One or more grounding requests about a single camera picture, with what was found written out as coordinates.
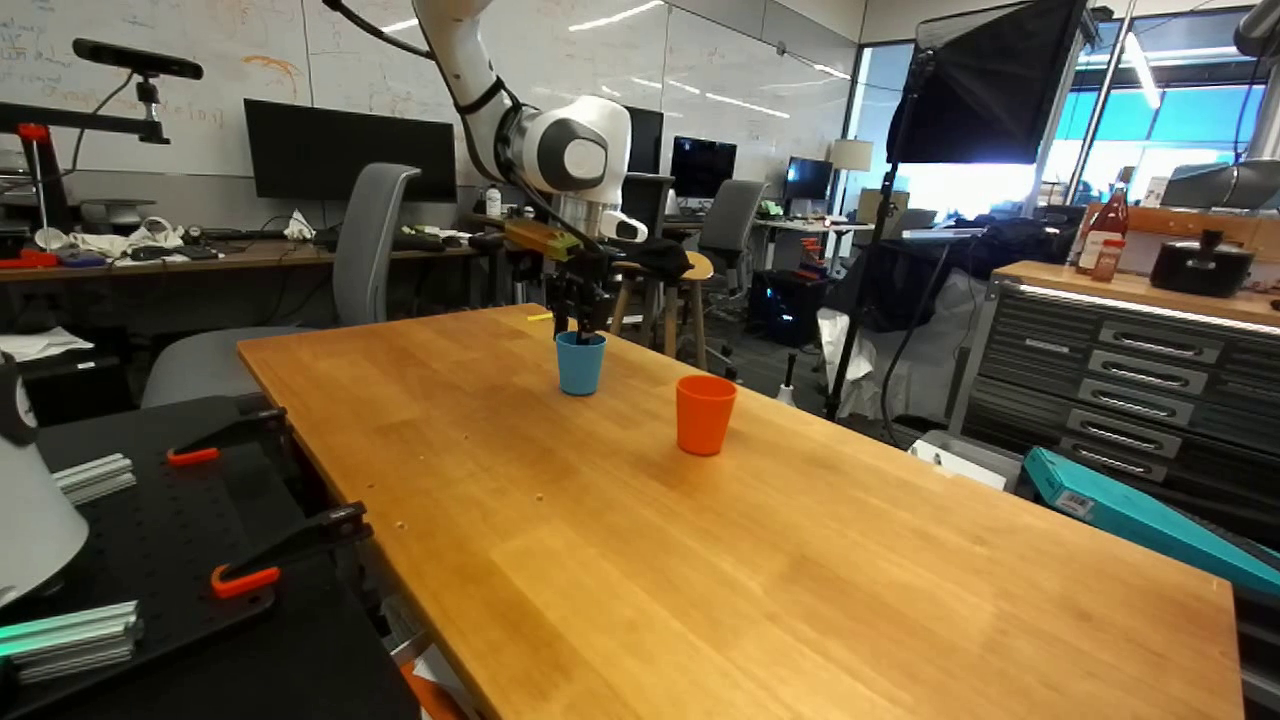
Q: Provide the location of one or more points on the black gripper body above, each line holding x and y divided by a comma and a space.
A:
585, 278

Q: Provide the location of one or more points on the blue plastic cup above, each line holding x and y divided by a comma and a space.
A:
580, 367

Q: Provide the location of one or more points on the dark mesh office chair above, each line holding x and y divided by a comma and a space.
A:
647, 206

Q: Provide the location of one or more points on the wooden stool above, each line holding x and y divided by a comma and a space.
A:
703, 267

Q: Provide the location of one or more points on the orange plastic cup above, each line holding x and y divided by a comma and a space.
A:
704, 421

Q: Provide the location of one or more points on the black computer monitor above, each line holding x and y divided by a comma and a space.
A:
647, 142

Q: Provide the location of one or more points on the grey office chair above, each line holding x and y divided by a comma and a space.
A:
728, 223
364, 240

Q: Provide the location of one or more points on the small black monitor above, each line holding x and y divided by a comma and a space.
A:
806, 179
703, 164

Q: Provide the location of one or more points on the black computer tower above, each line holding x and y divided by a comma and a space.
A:
783, 307

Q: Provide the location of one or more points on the large black monitor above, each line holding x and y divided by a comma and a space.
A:
347, 152

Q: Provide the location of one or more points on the white table lamp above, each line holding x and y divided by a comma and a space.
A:
849, 152

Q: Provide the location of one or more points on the grey plastic cover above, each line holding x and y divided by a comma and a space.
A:
934, 346

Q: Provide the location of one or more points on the grey office desk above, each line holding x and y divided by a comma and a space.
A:
934, 233

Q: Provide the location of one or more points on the brown wooden desk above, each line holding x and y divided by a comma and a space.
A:
201, 263

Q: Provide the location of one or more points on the white cardboard box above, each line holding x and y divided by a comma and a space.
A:
961, 463

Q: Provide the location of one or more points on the black softbox light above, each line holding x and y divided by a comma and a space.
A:
987, 87

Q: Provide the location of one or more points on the black perforated pegboard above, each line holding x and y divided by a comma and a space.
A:
163, 533

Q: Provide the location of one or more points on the red and white bottle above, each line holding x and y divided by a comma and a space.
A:
1105, 244

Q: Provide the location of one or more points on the white paper sheets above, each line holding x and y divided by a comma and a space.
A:
41, 346

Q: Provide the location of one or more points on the grey metal drawer cabinet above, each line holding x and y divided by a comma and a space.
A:
1144, 387

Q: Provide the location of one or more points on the teal plastic case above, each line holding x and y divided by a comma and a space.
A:
1134, 514

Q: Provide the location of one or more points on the white rounded shade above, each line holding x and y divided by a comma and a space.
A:
35, 527

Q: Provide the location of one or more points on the greenish aluminium extrusion bar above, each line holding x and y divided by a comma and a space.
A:
64, 635

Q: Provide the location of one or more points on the black stereo camera bar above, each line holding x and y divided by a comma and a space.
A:
133, 58

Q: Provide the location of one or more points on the black camera boom stand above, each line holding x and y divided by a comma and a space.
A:
80, 122

